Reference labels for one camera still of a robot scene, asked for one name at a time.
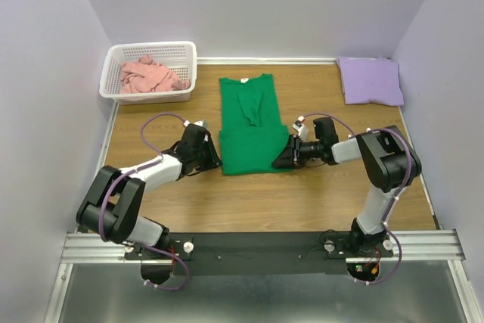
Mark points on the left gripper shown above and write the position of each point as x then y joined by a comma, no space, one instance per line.
208,152

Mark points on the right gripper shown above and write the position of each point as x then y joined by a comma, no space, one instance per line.
295,151

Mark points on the green t-shirt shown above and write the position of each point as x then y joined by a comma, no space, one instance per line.
252,133

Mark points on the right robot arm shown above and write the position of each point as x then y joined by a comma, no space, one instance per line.
391,166

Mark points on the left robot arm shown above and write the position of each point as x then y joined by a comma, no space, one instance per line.
111,205

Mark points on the pink t-shirt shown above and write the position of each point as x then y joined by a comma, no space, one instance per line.
148,76

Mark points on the white plastic basket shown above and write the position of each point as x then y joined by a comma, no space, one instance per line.
181,57

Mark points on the folded purple t-shirt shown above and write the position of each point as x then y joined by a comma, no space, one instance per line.
370,81

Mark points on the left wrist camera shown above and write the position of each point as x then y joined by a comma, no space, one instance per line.
200,123

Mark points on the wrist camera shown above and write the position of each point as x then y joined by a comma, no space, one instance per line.
200,123
300,127

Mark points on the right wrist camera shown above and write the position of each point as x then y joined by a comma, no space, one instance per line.
300,127

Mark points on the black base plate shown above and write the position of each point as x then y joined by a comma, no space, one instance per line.
273,253

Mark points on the aluminium rail frame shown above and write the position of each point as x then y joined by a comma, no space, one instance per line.
423,281

